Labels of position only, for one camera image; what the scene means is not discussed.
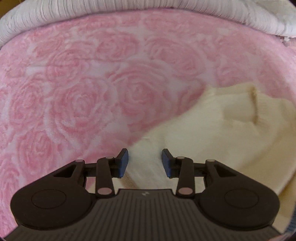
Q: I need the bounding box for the pink rose blanket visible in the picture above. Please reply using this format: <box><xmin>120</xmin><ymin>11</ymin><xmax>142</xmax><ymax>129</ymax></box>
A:
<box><xmin>1</xmin><ymin>9</ymin><xmax>295</xmax><ymax>237</ymax></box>

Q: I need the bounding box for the cream knit sweater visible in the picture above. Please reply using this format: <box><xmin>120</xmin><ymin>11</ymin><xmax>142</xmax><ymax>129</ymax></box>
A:
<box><xmin>85</xmin><ymin>82</ymin><xmax>296</xmax><ymax>235</ymax></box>

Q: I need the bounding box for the lilac striped quilt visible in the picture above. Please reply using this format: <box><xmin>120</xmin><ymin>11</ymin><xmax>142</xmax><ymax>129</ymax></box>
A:
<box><xmin>0</xmin><ymin>0</ymin><xmax>296</xmax><ymax>47</ymax></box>

